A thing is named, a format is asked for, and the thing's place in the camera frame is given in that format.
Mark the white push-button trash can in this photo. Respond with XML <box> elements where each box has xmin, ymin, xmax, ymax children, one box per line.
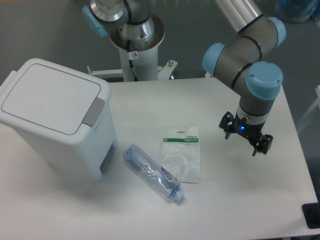
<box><xmin>0</xmin><ymin>58</ymin><xmax>117</xmax><ymax>181</ymax></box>

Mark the clear plastic packaging bag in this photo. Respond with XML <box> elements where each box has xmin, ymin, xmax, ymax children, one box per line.
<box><xmin>160</xmin><ymin>126</ymin><xmax>201</xmax><ymax>184</ymax></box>

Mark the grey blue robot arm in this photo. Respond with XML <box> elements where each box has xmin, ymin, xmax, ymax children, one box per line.
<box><xmin>82</xmin><ymin>0</ymin><xmax>286</xmax><ymax>154</ymax></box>

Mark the black device at table edge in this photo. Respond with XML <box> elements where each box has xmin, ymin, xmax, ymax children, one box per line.
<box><xmin>302</xmin><ymin>202</ymin><xmax>320</xmax><ymax>229</ymax></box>

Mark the clear plastic water bottle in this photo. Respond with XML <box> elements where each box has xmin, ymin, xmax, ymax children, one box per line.
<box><xmin>122</xmin><ymin>144</ymin><xmax>185</xmax><ymax>204</ymax></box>

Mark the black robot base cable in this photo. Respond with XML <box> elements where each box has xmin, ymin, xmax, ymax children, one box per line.
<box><xmin>126</xmin><ymin>39</ymin><xmax>139</xmax><ymax>82</ymax></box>

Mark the blue plastic bag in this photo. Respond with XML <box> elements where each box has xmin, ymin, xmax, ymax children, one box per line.
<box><xmin>274</xmin><ymin>0</ymin><xmax>320</xmax><ymax>23</ymax></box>

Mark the white frame at right edge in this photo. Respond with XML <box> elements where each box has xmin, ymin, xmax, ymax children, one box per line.
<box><xmin>296</xmin><ymin>85</ymin><xmax>320</xmax><ymax>134</ymax></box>

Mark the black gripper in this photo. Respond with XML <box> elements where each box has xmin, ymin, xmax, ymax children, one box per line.
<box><xmin>219</xmin><ymin>111</ymin><xmax>273</xmax><ymax>156</ymax></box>

